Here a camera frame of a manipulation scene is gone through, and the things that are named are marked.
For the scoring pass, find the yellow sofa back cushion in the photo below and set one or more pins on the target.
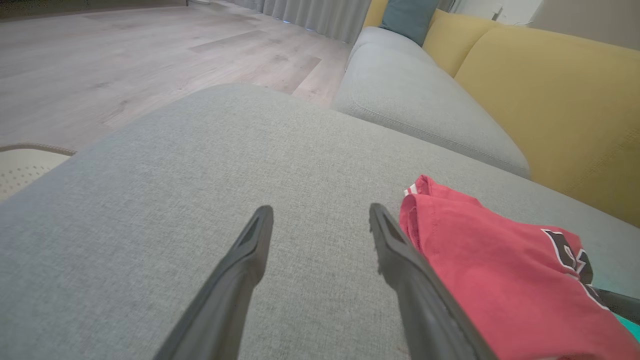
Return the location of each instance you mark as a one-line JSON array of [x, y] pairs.
[[375, 12], [455, 40], [560, 100]]

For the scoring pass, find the beige woven rug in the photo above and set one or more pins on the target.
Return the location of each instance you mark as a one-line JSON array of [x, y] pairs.
[[25, 167]]

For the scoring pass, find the grey curtain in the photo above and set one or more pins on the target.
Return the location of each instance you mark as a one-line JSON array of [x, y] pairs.
[[320, 17]]

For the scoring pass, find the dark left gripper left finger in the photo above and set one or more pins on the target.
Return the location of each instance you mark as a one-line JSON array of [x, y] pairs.
[[230, 280]]

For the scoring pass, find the red white basketball jersey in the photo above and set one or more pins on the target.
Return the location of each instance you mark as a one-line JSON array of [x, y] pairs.
[[500, 275]]

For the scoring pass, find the large grey sofa ottoman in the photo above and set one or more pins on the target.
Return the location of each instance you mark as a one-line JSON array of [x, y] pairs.
[[200, 165]]

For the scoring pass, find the teal throw pillow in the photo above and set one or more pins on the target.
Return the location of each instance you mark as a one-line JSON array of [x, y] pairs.
[[407, 20]]

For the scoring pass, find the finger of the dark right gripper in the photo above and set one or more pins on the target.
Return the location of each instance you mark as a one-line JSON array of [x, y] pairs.
[[625, 306]]

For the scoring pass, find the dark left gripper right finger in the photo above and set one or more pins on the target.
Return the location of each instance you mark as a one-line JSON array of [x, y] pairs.
[[420, 300]]

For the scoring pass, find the grey sofa seat cushion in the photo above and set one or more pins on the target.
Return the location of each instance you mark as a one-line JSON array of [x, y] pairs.
[[415, 100], [385, 40]]

